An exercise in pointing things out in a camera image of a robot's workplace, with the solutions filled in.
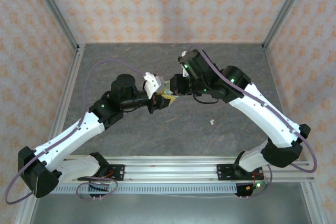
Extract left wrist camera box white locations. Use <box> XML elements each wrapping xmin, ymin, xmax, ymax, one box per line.
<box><xmin>142</xmin><ymin>71</ymin><xmax>166</xmax><ymax>100</ymax></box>

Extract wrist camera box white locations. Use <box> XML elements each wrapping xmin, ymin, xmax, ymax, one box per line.
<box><xmin>177</xmin><ymin>50</ymin><xmax>190</xmax><ymax>78</ymax></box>
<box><xmin>142</xmin><ymin>71</ymin><xmax>166</xmax><ymax>100</ymax></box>

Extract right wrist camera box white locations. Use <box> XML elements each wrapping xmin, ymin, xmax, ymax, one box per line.
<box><xmin>177</xmin><ymin>50</ymin><xmax>190</xmax><ymax>78</ymax></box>

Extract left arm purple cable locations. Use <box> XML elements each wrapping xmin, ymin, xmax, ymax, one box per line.
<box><xmin>5</xmin><ymin>60</ymin><xmax>148</xmax><ymax>205</ymax></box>

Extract aluminium table side rail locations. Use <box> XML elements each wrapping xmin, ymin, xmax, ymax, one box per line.
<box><xmin>49</xmin><ymin>44</ymin><xmax>85</xmax><ymax>143</ymax></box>

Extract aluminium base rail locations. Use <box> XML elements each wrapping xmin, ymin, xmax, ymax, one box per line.
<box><xmin>27</xmin><ymin>155</ymin><xmax>314</xmax><ymax>183</ymax></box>

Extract grey slotted cable duct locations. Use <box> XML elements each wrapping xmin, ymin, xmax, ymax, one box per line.
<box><xmin>52</xmin><ymin>184</ymin><xmax>238</xmax><ymax>195</ymax></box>

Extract aluminium frame corner post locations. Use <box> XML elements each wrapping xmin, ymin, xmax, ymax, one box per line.
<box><xmin>30</xmin><ymin>0</ymin><xmax>79</xmax><ymax>49</ymax></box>
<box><xmin>262</xmin><ymin>0</ymin><xmax>313</xmax><ymax>49</ymax></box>

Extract aluminium lower frame bar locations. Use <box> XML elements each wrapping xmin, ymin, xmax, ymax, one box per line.
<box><xmin>14</xmin><ymin>192</ymin><xmax>40</xmax><ymax>224</ymax></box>
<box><xmin>300</xmin><ymin>182</ymin><xmax>326</xmax><ymax>224</ymax></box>

